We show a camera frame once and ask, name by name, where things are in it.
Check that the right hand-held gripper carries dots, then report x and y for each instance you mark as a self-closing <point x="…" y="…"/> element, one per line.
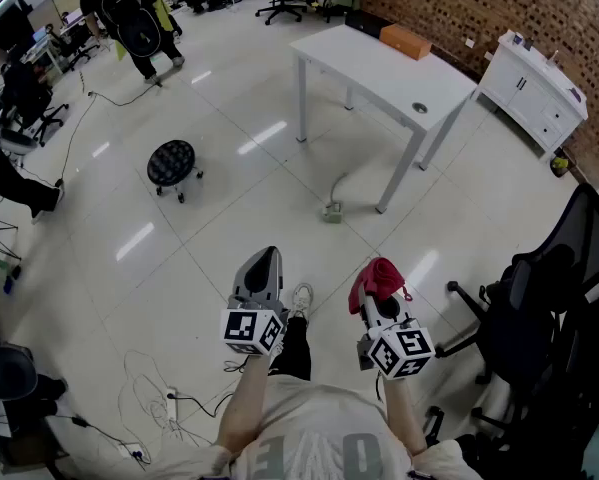
<point x="401" y="353"/>

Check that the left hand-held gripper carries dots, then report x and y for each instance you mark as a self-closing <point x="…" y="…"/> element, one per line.
<point x="241" y="325"/>

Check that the red cleaning cloth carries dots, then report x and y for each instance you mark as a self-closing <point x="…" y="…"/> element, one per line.
<point x="376" y="278"/>

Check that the person's right forearm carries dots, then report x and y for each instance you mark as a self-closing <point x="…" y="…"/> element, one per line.
<point x="404" y="413"/>

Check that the person's left forearm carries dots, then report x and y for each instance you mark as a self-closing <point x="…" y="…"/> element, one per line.
<point x="241" y="403"/>

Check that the person's white left shoe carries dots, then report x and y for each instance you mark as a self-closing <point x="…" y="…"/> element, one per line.
<point x="301" y="300"/>

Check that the person's left leg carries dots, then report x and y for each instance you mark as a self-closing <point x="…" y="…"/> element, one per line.
<point x="291" y="348"/>

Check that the white power strip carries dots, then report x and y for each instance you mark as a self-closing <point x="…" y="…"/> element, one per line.
<point x="172" y="394"/>

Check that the black office chair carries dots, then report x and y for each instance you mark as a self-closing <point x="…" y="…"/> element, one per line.
<point x="529" y="308"/>

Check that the person's torso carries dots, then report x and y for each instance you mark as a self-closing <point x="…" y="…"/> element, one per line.
<point x="319" y="438"/>

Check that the black round stool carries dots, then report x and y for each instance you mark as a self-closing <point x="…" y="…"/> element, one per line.
<point x="171" y="163"/>

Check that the small yellow-green container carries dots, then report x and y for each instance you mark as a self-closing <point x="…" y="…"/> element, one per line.
<point x="560" y="167"/>

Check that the white table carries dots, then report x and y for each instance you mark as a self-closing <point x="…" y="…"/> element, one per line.
<point x="379" y="73"/>

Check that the white cabinet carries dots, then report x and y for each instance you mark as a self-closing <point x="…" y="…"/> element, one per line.
<point x="529" y="93"/>

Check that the orange box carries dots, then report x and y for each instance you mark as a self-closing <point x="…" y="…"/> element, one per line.
<point x="406" y="42"/>

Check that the black box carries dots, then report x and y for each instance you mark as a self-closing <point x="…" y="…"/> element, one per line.
<point x="364" y="24"/>

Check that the yellow-green cloth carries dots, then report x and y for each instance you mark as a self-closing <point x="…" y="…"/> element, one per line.
<point x="162" y="15"/>

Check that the small purple item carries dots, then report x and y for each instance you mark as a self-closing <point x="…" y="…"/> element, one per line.
<point x="574" y="94"/>

